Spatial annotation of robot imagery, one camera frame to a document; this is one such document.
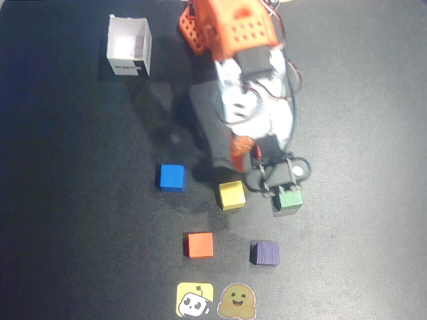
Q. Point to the orange wooden cube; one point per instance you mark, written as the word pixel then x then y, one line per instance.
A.
pixel 200 245

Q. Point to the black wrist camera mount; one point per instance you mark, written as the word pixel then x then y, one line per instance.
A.
pixel 280 175

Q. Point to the hugging face emoji sticker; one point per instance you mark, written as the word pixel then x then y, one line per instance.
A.
pixel 237 300

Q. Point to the white open cardboard box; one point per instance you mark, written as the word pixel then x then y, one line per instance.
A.
pixel 128 43

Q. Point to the blue wooden cube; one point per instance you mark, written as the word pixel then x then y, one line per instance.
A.
pixel 171 178

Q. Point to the yellow robot face sticker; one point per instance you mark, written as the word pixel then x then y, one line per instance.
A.
pixel 194 299

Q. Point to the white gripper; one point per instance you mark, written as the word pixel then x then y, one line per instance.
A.
pixel 279 176

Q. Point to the purple wooden cube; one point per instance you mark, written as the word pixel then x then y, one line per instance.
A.
pixel 266 253

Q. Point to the orange and white robot arm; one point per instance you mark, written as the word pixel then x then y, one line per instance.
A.
pixel 233 23

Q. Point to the green wooden cube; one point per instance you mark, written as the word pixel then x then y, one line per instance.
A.
pixel 289 200

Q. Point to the yellow wooden cube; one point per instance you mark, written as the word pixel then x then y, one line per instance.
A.
pixel 231 195

